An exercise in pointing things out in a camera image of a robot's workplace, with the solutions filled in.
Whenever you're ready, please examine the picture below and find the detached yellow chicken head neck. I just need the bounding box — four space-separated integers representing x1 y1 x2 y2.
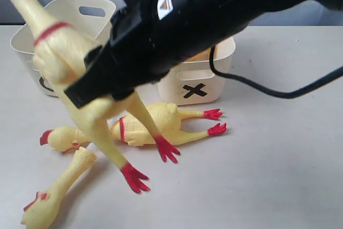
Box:
20 147 97 228

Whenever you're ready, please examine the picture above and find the cream bin marked X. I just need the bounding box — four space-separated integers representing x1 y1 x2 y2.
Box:
158 37 236 105

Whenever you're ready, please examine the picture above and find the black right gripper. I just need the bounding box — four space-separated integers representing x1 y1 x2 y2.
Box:
101 0 253 100

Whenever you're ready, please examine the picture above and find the whole yellow rubber chicken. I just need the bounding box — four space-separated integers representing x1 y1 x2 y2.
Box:
40 102 227 153

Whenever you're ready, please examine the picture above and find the yellow rubber chicken red collar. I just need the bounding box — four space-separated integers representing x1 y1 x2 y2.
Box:
10 0 180 194

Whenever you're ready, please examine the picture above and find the cream bin marked O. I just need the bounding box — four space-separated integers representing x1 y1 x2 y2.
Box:
10 0 116 97

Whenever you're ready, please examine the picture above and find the white backdrop curtain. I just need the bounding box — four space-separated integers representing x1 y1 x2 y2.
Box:
1 0 342 26

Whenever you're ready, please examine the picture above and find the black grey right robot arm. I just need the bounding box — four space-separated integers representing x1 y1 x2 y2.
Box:
65 0 342 108

